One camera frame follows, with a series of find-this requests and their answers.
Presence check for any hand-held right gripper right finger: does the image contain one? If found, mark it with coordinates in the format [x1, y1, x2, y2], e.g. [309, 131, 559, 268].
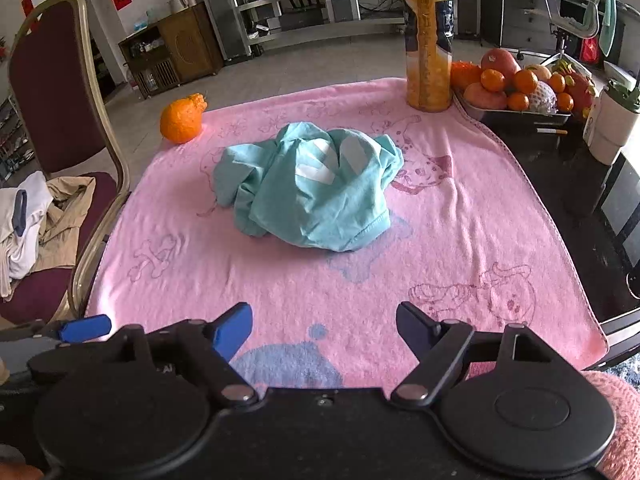
[390, 301, 583, 408]

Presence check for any shoe rack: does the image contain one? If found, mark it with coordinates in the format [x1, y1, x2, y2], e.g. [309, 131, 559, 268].
[0, 95, 31, 181]

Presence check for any large red apple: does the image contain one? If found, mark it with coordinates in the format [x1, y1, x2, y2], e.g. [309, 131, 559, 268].
[481, 48, 522, 78]

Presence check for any grey subwoofer box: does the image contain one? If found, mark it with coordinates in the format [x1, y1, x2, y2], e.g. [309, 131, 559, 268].
[325, 0, 362, 23]

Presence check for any person's right forearm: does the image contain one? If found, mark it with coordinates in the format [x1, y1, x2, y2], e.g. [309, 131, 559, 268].
[582, 370, 640, 480]

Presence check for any dragon fruit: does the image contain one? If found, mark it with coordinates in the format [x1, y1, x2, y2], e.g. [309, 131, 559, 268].
[550, 58, 598, 118]

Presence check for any fruit in white foam net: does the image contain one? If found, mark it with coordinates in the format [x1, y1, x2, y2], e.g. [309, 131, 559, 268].
[528, 80, 558, 114]

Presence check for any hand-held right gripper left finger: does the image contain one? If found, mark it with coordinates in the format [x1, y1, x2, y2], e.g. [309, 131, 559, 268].
[112, 302, 261, 408]

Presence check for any beige garment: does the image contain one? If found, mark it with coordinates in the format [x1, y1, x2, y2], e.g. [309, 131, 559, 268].
[30, 176, 97, 273]

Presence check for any pale red apple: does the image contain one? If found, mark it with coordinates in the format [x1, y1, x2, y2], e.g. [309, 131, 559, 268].
[463, 82, 508, 110]

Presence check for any teal hanging garment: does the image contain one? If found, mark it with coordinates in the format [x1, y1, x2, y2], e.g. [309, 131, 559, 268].
[597, 0, 617, 58]

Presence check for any reddish orange fruit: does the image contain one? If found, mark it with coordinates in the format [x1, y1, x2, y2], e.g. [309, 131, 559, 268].
[450, 60, 483, 92]

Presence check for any metal fruit tray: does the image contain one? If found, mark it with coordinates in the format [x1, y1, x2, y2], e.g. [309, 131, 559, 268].
[452, 85, 573, 128]

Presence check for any short red wall banner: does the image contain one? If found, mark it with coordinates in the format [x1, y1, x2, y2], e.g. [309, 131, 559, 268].
[21, 0, 42, 31]

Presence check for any white tumbler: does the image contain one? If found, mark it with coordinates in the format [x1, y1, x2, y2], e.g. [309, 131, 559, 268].
[582, 62, 640, 166]

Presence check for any orange juice bottle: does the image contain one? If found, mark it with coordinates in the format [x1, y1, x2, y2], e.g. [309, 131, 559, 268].
[401, 0, 455, 113]

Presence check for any teal t-shirt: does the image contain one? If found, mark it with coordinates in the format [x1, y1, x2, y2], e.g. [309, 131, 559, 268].
[212, 122, 405, 253]

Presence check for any pink printed blanket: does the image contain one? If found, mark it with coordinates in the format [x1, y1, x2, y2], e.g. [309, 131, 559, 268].
[85, 77, 608, 391]

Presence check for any chrome office chair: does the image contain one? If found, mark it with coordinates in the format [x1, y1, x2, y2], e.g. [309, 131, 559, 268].
[517, 0, 608, 68]

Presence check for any dark drawer cabinet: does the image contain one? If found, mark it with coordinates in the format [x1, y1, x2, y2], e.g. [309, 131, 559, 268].
[481, 0, 563, 51]

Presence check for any bumpy orange citrus fruit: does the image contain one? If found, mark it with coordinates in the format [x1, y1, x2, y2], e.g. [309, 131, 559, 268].
[160, 92, 208, 144]

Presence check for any white garment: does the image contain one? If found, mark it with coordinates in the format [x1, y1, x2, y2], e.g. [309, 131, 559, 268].
[0, 171, 55, 298]

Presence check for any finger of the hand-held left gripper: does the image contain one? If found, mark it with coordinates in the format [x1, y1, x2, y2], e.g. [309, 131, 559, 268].
[10, 314, 113, 345]

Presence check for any maroon chair with gold frame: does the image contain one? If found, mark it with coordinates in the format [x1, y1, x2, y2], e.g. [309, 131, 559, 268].
[0, 0, 132, 328]

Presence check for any metal television stand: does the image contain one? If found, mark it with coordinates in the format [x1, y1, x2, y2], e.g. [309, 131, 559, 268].
[235, 0, 408, 51]

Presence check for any wooden cabinet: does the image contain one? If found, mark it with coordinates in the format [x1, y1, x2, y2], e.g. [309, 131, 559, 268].
[118, 2, 224, 100]

